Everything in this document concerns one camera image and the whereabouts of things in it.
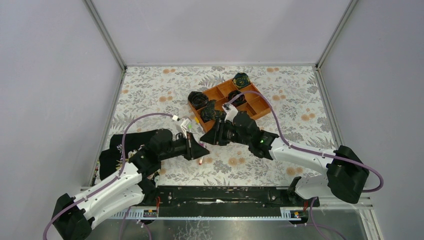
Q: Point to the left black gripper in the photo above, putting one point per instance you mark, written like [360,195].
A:
[190,146]

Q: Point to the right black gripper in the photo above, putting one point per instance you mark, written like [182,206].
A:
[218,133]

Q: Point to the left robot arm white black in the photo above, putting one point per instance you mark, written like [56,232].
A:
[75,217]

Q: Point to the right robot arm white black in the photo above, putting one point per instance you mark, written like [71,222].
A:
[342,174]

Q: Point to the unrolled dark patterned tie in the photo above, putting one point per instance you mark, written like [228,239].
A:
[209,113]

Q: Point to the rolled dark tie left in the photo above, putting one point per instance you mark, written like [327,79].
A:
[198,99]

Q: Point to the floral table cloth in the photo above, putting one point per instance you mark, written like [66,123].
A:
[150,93]

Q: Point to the orange compartment tray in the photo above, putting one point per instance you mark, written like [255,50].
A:
[255,106]

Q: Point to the rolled dark tie top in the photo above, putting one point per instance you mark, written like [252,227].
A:
[241,80]

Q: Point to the black floral cloth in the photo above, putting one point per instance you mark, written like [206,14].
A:
[128,150]

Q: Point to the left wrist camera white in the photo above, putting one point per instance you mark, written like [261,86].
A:
[182,124]

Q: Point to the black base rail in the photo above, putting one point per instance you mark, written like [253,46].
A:
[224,201]

